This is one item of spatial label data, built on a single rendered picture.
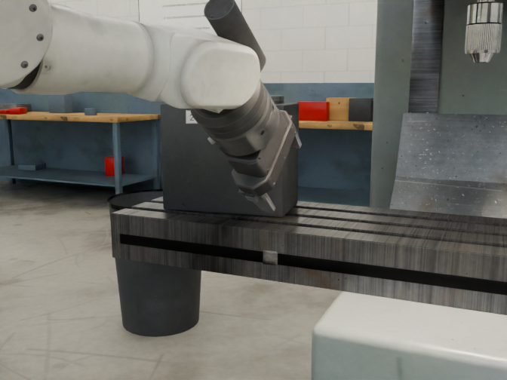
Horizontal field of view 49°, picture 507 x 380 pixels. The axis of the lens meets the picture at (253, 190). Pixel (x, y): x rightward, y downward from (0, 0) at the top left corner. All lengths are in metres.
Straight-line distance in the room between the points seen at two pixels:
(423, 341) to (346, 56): 4.64
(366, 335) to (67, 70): 0.46
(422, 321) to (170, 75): 0.45
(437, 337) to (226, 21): 0.44
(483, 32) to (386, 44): 0.44
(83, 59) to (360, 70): 4.80
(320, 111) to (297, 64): 0.82
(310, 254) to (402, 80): 0.55
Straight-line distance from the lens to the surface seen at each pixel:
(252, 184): 0.71
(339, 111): 4.73
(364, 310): 0.77
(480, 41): 0.85
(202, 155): 0.95
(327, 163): 5.31
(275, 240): 0.85
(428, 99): 1.25
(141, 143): 6.21
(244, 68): 0.56
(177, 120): 0.96
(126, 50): 0.49
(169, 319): 2.70
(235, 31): 0.60
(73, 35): 0.46
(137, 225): 0.96
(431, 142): 1.22
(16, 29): 0.39
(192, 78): 0.51
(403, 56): 1.26
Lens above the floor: 1.15
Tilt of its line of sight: 10 degrees down
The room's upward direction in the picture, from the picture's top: straight up
